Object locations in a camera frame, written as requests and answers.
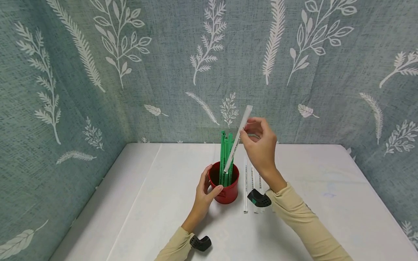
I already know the red metal cup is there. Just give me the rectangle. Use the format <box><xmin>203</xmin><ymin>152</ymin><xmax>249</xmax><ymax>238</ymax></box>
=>
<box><xmin>208</xmin><ymin>162</ymin><xmax>240</xmax><ymax>204</ymax></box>

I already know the person's right hand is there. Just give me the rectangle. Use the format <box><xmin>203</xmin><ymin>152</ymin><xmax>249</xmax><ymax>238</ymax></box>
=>
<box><xmin>239</xmin><ymin>117</ymin><xmax>278</xmax><ymax>177</ymax></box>

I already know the white straw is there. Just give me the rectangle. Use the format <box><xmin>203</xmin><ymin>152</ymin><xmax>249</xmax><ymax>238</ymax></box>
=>
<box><xmin>223</xmin><ymin>105</ymin><xmax>254</xmax><ymax>174</ymax></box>
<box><xmin>250</xmin><ymin>166</ymin><xmax>259</xmax><ymax>214</ymax></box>
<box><xmin>243</xmin><ymin>155</ymin><xmax>248</xmax><ymax>214</ymax></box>
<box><xmin>258</xmin><ymin>174</ymin><xmax>266</xmax><ymax>213</ymax></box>

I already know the person's left forearm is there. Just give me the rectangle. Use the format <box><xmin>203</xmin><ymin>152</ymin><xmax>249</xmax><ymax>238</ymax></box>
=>
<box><xmin>154</xmin><ymin>216</ymin><xmax>204</xmax><ymax>261</ymax></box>

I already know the green wrapped straw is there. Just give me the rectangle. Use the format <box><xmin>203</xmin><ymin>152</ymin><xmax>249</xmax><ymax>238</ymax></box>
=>
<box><xmin>228</xmin><ymin>133</ymin><xmax>234</xmax><ymax>186</ymax></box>
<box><xmin>219</xmin><ymin>131</ymin><xmax>226</xmax><ymax>186</ymax></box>
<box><xmin>224</xmin><ymin>137</ymin><xmax>229</xmax><ymax>187</ymax></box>

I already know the black wrist band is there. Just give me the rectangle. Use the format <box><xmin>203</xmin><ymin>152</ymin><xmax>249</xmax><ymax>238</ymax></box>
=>
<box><xmin>247</xmin><ymin>188</ymin><xmax>272</xmax><ymax>208</ymax></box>
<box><xmin>189</xmin><ymin>235</ymin><xmax>212</xmax><ymax>252</ymax></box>

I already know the person's right forearm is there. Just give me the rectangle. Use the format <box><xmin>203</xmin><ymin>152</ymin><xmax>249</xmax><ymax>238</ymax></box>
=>
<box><xmin>260</xmin><ymin>168</ymin><xmax>354</xmax><ymax>261</ymax></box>

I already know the person's left hand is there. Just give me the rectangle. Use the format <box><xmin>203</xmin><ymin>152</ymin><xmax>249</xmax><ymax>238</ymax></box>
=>
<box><xmin>189</xmin><ymin>164</ymin><xmax>224</xmax><ymax>222</ymax></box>

